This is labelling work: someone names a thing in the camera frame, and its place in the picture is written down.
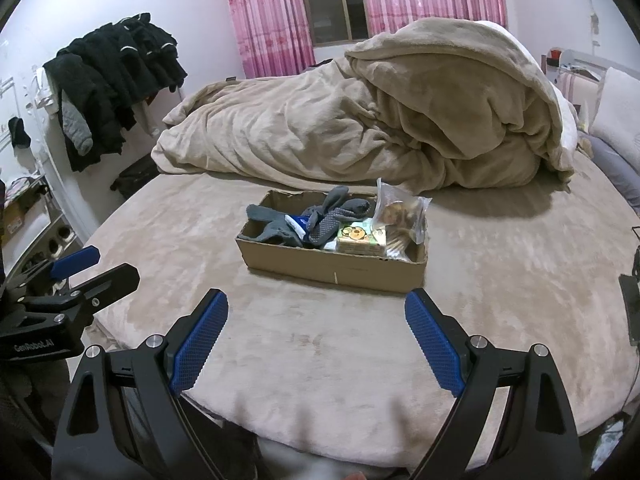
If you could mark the brown cardboard box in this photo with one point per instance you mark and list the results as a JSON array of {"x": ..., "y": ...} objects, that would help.
[{"x": 325, "y": 270}]

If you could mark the dark cloth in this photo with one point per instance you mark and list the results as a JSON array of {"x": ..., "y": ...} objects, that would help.
[{"x": 317, "y": 65}]

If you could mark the black flat device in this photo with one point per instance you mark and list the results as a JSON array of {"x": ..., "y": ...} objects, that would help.
[{"x": 631, "y": 310}]

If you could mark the white blue packet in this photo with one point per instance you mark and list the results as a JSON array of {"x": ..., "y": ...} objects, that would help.
[{"x": 299, "y": 225}]

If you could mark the grey sock dotted sole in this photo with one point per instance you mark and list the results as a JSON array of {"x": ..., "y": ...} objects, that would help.
[{"x": 335, "y": 217}]

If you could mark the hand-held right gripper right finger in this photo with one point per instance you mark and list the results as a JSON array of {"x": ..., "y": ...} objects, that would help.
[{"x": 432, "y": 345}]

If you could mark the dark grey sock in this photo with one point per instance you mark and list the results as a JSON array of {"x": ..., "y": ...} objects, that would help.
[{"x": 272, "y": 225}]

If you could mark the clear cookie snack bag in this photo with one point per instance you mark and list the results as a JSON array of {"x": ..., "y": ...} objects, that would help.
[{"x": 400, "y": 215}]

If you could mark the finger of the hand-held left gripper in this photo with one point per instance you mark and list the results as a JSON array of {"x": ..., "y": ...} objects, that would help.
[
  {"x": 75, "y": 262},
  {"x": 107, "y": 285}
]

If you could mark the grey pillow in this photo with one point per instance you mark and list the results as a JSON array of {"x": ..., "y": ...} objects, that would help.
[{"x": 617, "y": 170}]

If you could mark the white quilt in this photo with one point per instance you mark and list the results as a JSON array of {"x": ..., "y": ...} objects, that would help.
[{"x": 562, "y": 110}]

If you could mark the grey bed headboard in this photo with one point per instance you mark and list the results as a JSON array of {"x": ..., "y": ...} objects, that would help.
[{"x": 582, "y": 60}]

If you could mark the green yellow cartoon pack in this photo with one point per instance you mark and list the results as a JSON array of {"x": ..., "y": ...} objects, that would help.
[{"x": 360, "y": 240}]

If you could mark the white embroidered cushion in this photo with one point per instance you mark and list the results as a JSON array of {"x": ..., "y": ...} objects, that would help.
[{"x": 620, "y": 110}]

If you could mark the round bed beige sheet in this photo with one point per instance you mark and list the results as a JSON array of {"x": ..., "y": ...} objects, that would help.
[{"x": 310, "y": 340}]

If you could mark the metal shelf rack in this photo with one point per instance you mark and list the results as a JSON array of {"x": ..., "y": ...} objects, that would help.
[{"x": 45, "y": 240}]

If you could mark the black hat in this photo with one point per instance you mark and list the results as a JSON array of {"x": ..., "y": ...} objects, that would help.
[{"x": 19, "y": 132}]

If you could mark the beige fleece blanket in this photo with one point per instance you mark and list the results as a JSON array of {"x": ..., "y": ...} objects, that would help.
[{"x": 300, "y": 125}]

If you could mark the black hanging clothes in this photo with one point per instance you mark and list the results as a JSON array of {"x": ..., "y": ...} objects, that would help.
[{"x": 110, "y": 70}]

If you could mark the dark window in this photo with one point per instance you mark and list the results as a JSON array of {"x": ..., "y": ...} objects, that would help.
[{"x": 330, "y": 0}]

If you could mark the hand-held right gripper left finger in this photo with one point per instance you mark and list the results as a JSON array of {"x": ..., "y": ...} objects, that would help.
[{"x": 200, "y": 345}]

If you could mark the grey knit garment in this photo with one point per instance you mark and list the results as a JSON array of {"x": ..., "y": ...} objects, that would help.
[{"x": 77, "y": 130}]

